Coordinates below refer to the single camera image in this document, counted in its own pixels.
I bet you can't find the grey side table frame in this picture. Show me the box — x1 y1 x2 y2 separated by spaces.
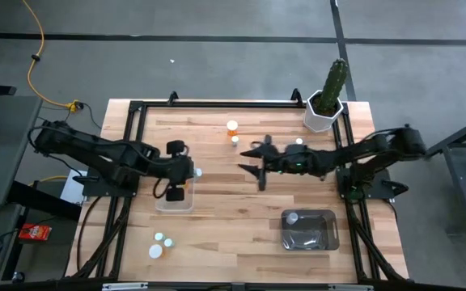
425 111 466 238

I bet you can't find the yellow cable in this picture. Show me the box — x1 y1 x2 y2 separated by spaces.
21 0 81 112
28 175 70 188

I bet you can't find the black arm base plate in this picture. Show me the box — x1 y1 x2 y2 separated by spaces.
335 167 392 202
73 167 139 198

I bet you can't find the grey translucent plastic bin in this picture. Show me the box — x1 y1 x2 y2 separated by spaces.
280 209 341 252

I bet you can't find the grey desk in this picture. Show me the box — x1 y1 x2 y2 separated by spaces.
0 95 44 209

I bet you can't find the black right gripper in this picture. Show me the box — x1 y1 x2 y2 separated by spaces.
237 135 323 192

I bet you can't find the silver metal bracket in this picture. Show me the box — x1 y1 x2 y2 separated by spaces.
102 282 149 291
328 284 375 291

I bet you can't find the black power cable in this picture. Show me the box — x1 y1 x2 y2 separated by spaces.
77 102 103 131

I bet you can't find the green columnar cactus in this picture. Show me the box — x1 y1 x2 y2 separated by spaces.
316 57 350 116

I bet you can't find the red snack package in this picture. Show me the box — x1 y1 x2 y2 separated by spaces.
18 223 53 243

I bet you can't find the black aluminium table frame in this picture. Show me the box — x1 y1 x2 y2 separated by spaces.
65 87 410 291

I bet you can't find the white hexagonal plant pot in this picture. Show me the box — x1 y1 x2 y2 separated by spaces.
303 89 345 133

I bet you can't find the clear plastic bin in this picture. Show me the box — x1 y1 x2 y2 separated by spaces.
155 161 197 214

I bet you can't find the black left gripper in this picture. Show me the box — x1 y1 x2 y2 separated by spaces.
158 139 196 203

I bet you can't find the white power box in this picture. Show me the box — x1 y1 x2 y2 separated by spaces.
60 168 89 205

